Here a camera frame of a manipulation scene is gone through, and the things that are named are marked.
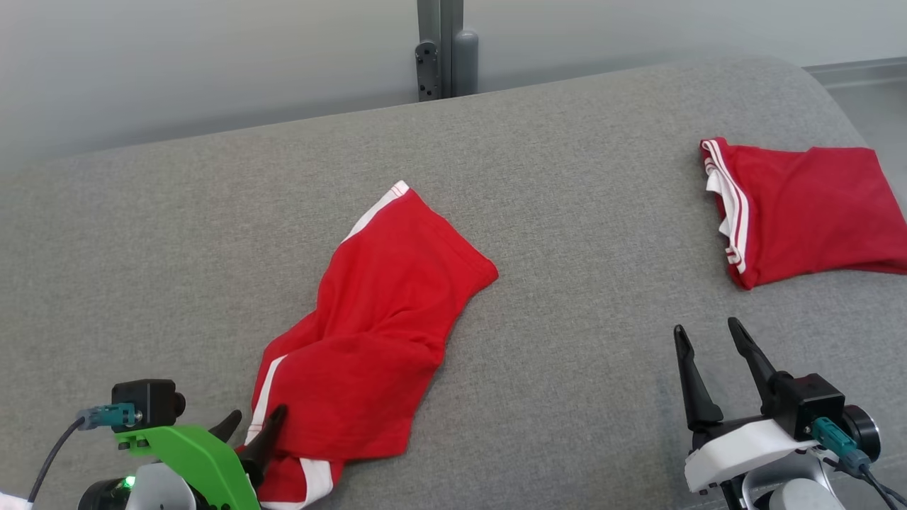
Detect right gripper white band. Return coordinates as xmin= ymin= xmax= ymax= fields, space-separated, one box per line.
xmin=673 ymin=317 xmax=823 ymax=495

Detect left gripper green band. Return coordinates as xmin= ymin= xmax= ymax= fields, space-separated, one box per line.
xmin=113 ymin=403 xmax=288 ymax=510

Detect red shorts with white stripes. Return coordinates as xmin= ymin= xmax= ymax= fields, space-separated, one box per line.
xmin=237 ymin=181 xmax=499 ymax=510

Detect red jersey with black lettering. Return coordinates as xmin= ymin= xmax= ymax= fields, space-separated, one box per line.
xmin=700 ymin=137 xmax=907 ymax=291

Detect grey fabric sofa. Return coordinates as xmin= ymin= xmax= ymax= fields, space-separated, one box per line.
xmin=0 ymin=55 xmax=907 ymax=510

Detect grey rounded cylinder cap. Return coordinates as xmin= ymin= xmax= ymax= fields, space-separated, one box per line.
xmin=452 ymin=30 xmax=480 ymax=98

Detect grey wall baseboard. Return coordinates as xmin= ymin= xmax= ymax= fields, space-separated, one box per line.
xmin=803 ymin=58 xmax=907 ymax=90

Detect grey bracket plate with holes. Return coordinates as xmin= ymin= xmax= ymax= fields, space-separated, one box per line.
xmin=415 ymin=40 xmax=441 ymax=103

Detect grey metal wall post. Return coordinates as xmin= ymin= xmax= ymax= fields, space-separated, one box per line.
xmin=417 ymin=0 xmax=465 ymax=100

